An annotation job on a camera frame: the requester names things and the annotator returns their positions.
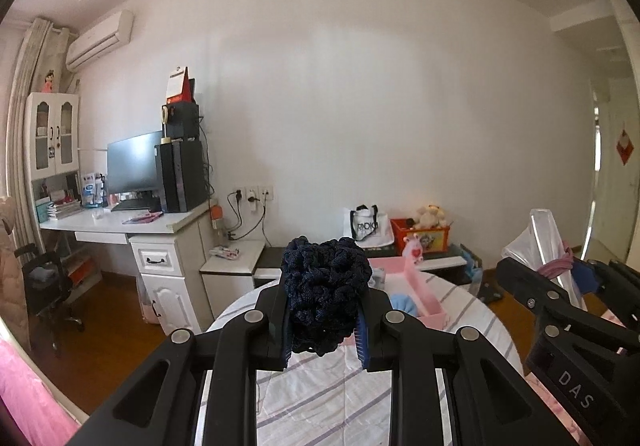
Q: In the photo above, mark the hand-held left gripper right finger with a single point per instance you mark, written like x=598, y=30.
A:
x=362, y=346

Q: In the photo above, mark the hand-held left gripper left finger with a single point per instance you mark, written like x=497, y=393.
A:
x=280, y=336

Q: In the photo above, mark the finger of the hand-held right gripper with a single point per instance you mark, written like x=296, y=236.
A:
x=550, y=311
x=620, y=286

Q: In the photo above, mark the pink scrunchie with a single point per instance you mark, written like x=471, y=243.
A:
x=552, y=268

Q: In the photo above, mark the light blue printed cloth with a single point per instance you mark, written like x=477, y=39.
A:
x=402, y=303

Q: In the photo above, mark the navy knitted scrunchie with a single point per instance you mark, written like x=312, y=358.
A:
x=325, y=286

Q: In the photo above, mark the clear plastic bag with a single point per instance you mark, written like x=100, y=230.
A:
x=542, y=236

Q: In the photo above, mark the pink cardboard box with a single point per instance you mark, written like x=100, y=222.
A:
x=420, y=286

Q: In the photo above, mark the dark floor scale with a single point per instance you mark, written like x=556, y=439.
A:
x=491, y=293

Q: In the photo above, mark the black and white low bench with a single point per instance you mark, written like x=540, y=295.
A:
x=272, y=258

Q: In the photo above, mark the white door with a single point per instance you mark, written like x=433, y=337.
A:
x=617, y=206

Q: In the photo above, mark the white nightstand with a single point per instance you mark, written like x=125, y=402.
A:
x=235, y=266

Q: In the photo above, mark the blue printed bag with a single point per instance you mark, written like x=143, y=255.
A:
x=472, y=266

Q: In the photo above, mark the small packets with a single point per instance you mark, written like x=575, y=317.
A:
x=225, y=253

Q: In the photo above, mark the pink plush rabbit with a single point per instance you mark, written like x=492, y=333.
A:
x=415, y=251

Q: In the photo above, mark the white tote bag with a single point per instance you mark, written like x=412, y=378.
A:
x=370, y=226

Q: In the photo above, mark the orange toy box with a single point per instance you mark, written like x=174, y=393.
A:
x=432, y=241

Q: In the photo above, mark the orange-capped bottle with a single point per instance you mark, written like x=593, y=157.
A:
x=216, y=215

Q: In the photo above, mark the red door decoration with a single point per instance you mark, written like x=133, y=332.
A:
x=625, y=145

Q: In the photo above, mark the beige plush toy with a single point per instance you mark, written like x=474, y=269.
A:
x=429, y=217

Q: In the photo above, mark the white desk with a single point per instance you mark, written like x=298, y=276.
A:
x=185, y=221

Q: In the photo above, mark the pink magazine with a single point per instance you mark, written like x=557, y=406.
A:
x=142, y=218

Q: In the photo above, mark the black computer tower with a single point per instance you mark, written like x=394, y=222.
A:
x=182, y=175

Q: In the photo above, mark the black keyboard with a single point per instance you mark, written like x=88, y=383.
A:
x=135, y=205

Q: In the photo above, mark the orange storage box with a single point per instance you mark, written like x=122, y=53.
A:
x=82, y=271

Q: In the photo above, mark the black computer monitor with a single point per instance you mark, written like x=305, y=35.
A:
x=135, y=163

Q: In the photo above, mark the black box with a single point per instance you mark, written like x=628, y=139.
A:
x=182, y=120

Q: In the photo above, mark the blue and white carton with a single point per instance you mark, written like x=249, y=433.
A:
x=92, y=191

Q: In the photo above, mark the black office chair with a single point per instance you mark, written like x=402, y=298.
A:
x=42, y=286

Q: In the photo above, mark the pink bedding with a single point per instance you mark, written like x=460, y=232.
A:
x=30, y=401

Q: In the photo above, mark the red and white box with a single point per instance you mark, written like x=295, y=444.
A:
x=180, y=85

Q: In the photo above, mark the beige padded coat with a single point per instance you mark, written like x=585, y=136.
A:
x=10, y=266

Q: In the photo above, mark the white glass-door cabinet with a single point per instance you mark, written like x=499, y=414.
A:
x=52, y=130

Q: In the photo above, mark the beige curtain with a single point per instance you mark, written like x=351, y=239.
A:
x=27, y=125

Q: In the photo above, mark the small pink doll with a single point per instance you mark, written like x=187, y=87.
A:
x=49, y=81

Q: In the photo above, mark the white air conditioner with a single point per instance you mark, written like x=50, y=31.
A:
x=97, y=40

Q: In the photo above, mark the white wall sockets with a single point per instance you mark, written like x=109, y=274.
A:
x=255, y=192

